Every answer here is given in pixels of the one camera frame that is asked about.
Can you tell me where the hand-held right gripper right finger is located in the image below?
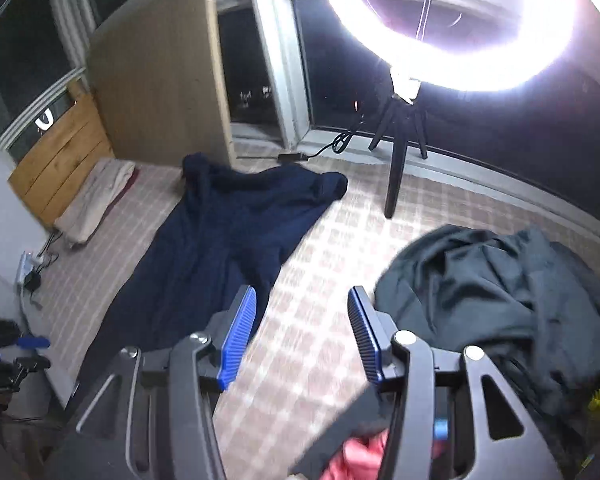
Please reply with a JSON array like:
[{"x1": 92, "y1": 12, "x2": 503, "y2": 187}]
[{"x1": 347, "y1": 286, "x2": 563, "y2": 480}]

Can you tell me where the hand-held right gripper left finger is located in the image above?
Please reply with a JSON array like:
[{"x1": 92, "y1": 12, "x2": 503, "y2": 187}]
[{"x1": 55, "y1": 284, "x2": 258, "y2": 480}]

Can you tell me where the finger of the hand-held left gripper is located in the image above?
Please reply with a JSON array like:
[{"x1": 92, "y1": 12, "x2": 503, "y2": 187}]
[
  {"x1": 15, "y1": 334, "x2": 52, "y2": 351},
  {"x1": 11, "y1": 356, "x2": 52, "y2": 372}
]

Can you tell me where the navy blue garment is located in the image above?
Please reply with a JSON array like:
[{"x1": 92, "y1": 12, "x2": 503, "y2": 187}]
[{"x1": 75, "y1": 152, "x2": 349, "y2": 396}]

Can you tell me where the white mattress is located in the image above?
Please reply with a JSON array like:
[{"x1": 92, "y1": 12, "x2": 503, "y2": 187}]
[{"x1": 17, "y1": 285, "x2": 88, "y2": 411}]

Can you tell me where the white power strip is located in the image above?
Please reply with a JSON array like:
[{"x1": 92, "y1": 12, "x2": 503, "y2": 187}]
[{"x1": 19, "y1": 252, "x2": 43, "y2": 286}]

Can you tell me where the pink checked blanket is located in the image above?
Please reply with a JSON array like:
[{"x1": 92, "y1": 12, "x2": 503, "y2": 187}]
[{"x1": 22, "y1": 152, "x2": 600, "y2": 480}]

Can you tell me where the black cloth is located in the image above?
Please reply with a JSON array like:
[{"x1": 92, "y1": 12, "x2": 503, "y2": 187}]
[{"x1": 286, "y1": 382, "x2": 396, "y2": 480}]

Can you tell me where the pink garment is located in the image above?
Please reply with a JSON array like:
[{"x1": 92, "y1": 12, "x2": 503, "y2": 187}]
[{"x1": 320, "y1": 432, "x2": 446, "y2": 480}]

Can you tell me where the dark grey garment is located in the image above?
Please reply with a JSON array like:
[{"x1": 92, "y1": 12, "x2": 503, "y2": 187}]
[{"x1": 375, "y1": 224, "x2": 600, "y2": 431}]

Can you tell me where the folded cream knit garment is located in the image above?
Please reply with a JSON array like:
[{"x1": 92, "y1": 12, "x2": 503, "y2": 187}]
[{"x1": 55, "y1": 159, "x2": 137, "y2": 247}]

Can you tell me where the black tripod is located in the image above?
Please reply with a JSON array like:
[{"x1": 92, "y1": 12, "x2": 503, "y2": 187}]
[{"x1": 369, "y1": 67, "x2": 428, "y2": 219}]

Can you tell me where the wooden headboard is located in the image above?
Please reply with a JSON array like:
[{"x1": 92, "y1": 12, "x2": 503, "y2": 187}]
[{"x1": 7, "y1": 80, "x2": 116, "y2": 231}]

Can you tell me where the dark red cloth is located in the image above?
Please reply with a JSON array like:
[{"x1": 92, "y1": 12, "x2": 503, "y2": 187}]
[{"x1": 110, "y1": 167, "x2": 141, "y2": 211}]

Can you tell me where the light wooden wardrobe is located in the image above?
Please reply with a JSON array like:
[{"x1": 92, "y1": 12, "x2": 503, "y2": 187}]
[{"x1": 87, "y1": 0, "x2": 237, "y2": 168}]

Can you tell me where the white-framed window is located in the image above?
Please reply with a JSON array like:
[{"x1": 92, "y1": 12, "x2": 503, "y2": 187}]
[
  {"x1": 0, "y1": 0, "x2": 98, "y2": 161},
  {"x1": 215, "y1": 0, "x2": 301, "y2": 146}
]

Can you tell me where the looped black cable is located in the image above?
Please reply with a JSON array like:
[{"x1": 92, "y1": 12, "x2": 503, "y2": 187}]
[{"x1": 37, "y1": 230, "x2": 63, "y2": 266}]

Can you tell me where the black power cable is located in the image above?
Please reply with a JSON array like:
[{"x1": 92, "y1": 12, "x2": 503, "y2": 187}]
[{"x1": 305, "y1": 112, "x2": 368, "y2": 158}]

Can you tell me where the ring light on tripod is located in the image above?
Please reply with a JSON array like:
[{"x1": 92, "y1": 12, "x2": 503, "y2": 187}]
[{"x1": 292, "y1": 0, "x2": 600, "y2": 226}]

